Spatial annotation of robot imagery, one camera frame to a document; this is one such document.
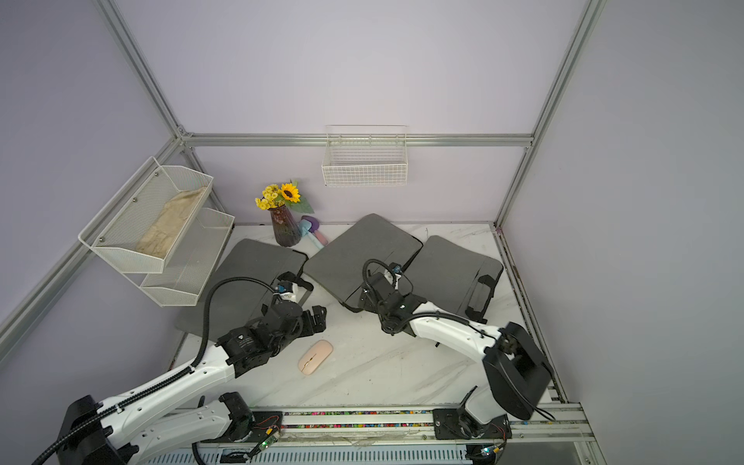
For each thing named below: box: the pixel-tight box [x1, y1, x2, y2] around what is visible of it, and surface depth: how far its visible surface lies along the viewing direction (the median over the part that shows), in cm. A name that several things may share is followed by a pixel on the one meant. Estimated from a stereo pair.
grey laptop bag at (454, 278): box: [399, 235, 504, 324], surface depth 100 cm
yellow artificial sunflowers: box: [254, 180, 315, 215], surface depth 99 cm
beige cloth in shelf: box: [135, 186, 208, 258], surface depth 81 cm
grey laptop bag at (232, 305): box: [175, 239, 310, 341], surface depth 107 cm
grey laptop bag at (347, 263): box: [302, 213, 424, 311], surface depth 110 cm
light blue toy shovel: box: [298, 218, 325, 250], surface depth 117 cm
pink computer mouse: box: [297, 339, 334, 375], surface depth 86 cm
